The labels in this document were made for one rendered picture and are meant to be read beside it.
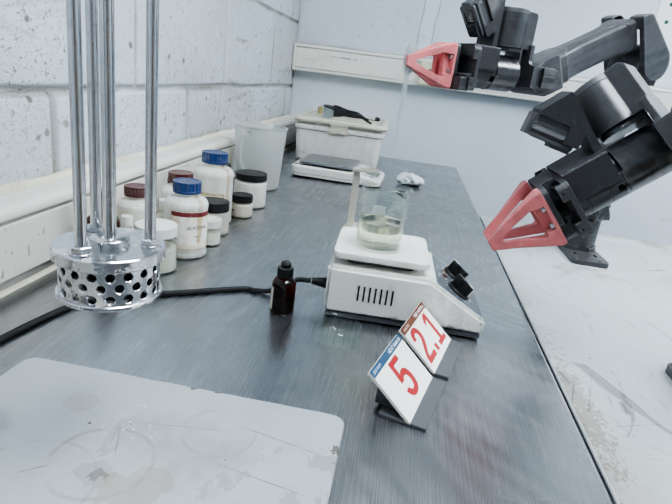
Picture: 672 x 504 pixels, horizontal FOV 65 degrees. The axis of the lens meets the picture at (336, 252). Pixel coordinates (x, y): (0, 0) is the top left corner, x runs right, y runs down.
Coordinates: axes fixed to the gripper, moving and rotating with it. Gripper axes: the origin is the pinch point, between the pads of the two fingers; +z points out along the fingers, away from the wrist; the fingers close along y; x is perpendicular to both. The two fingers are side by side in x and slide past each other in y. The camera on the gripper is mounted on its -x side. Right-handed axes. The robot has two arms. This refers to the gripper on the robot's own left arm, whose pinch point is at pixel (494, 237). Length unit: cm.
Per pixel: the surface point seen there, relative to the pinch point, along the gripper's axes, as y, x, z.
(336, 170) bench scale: -86, -11, 28
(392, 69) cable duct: -146, -27, 1
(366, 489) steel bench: 29.2, 2.9, 17.1
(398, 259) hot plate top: 0.3, -3.5, 10.9
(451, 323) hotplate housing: 1.1, 6.7, 9.5
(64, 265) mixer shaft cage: 35.1, -22.6, 21.3
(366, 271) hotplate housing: 0.9, -4.3, 15.0
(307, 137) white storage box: -114, -23, 35
